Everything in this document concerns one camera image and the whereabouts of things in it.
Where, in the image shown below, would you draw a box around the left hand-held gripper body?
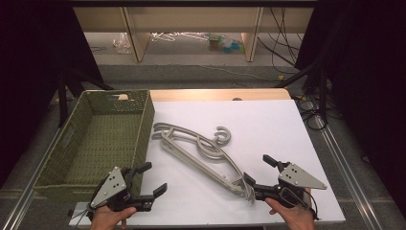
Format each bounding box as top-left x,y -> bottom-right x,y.
86,166 -> 156,214

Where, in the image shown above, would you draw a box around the coiled black cables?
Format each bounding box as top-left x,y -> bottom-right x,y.
294,94 -> 330,131

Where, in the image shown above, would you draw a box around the clear plastic bag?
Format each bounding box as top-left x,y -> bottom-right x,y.
112,32 -> 132,55

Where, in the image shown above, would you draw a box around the right hand-held gripper cable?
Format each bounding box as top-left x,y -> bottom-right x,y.
303,188 -> 321,222

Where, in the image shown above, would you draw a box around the green woven basket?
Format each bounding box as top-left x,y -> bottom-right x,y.
33,89 -> 156,203

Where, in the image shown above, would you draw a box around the wooden table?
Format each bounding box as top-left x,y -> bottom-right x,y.
109,88 -> 292,103

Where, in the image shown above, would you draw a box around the colourful plastic toys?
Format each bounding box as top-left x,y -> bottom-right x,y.
207,33 -> 245,55

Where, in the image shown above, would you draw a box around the black curtain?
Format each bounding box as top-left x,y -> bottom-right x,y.
294,0 -> 406,213
0,0 -> 105,190

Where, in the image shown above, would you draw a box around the black metal stand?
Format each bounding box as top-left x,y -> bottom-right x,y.
273,60 -> 330,127
56,67 -> 115,128

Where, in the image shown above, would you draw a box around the person's left hand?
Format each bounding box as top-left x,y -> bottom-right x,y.
89,205 -> 138,230

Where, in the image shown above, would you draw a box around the person's right hand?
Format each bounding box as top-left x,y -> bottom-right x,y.
264,196 -> 315,230

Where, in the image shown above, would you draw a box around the left hand-held gripper cable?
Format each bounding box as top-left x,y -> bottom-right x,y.
67,206 -> 97,230

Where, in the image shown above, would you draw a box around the white board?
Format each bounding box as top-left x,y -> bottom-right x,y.
69,99 -> 347,228

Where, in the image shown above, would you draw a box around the white wire hangers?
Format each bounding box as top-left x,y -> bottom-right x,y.
150,31 -> 210,43

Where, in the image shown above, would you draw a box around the light wooden shelf unit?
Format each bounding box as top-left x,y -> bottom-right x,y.
72,6 -> 315,63

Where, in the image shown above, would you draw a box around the hand-held gripper cable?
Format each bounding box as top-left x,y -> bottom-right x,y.
67,206 -> 97,230
303,188 -> 321,222

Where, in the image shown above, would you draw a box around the thin light cable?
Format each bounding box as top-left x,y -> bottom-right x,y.
178,63 -> 283,81

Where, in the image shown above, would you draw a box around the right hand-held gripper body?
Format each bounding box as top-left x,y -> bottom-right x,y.
253,161 -> 328,209

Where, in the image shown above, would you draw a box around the grey plastic clothes hanger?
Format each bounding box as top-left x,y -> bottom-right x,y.
151,122 -> 257,203
151,128 -> 257,204

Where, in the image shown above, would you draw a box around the aluminium rail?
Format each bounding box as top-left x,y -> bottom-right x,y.
1,127 -> 63,230
314,114 -> 385,230

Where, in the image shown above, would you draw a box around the black hanging cables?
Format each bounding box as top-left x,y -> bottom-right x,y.
257,6 -> 305,67

